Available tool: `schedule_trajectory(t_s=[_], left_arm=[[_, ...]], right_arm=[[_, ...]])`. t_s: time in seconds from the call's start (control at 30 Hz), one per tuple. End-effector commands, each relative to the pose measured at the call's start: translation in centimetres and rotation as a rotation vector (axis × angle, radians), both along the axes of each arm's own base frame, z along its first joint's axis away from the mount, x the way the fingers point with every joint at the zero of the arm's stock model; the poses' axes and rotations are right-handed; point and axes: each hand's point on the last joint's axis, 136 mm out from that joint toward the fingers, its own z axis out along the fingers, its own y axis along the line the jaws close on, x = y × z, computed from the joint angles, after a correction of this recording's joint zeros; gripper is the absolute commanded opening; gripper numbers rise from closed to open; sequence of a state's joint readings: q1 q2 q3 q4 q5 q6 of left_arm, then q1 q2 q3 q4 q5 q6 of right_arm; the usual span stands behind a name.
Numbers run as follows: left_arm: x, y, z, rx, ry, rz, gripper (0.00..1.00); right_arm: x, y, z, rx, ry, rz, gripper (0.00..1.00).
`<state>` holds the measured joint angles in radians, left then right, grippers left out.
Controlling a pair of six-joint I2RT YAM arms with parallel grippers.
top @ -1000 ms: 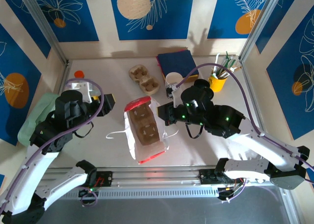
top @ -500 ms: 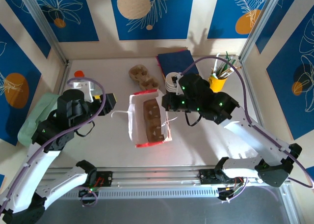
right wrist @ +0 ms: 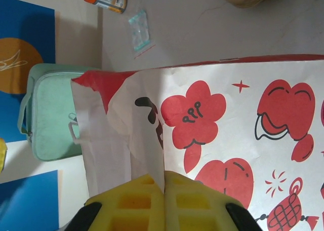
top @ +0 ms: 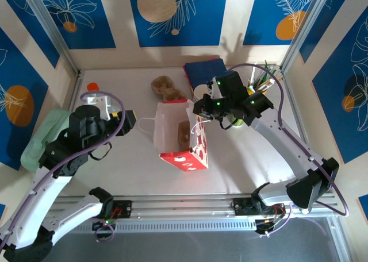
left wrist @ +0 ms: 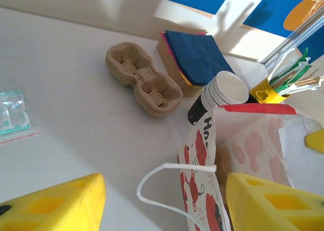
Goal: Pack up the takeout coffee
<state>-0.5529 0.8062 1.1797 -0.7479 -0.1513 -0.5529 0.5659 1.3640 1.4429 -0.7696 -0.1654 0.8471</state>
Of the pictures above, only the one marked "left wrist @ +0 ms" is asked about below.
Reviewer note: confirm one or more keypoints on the brown cardboard box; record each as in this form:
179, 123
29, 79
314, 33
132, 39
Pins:
174, 74

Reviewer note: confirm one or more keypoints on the stack of white paper cups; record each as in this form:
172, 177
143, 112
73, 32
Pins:
227, 91

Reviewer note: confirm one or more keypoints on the stacked cardboard cup carriers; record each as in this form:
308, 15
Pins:
144, 81

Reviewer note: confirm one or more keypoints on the stack of coloured paper napkins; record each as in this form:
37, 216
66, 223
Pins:
197, 56

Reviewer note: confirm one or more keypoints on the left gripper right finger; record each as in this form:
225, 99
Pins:
273, 208

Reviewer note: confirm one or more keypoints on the white wrapped straw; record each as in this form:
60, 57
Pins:
281, 61

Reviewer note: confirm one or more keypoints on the red white paper gift bag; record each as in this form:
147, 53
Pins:
253, 145

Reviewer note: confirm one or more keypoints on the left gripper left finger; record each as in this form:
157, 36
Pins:
50, 208

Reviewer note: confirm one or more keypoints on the aluminium frame post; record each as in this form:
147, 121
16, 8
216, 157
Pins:
296, 36

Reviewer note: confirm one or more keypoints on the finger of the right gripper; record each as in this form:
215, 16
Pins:
316, 141

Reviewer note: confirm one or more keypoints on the green wrapped stirrer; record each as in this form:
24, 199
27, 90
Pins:
301, 63

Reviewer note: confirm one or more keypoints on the yellow utensil holder cup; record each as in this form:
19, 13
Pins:
265, 94

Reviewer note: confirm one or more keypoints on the paper-wrapped wooden stirrer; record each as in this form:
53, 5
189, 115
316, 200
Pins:
308, 82

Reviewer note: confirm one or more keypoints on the clear plastic zip bag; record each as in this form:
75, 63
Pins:
15, 114

